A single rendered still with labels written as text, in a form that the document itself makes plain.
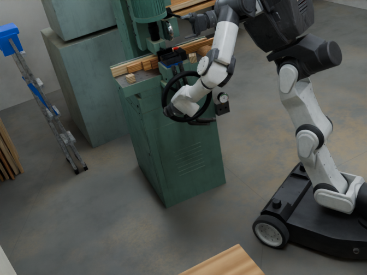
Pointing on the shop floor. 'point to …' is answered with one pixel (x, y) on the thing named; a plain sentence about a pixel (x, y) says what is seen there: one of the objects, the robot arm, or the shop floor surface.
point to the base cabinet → (175, 151)
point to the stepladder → (11, 43)
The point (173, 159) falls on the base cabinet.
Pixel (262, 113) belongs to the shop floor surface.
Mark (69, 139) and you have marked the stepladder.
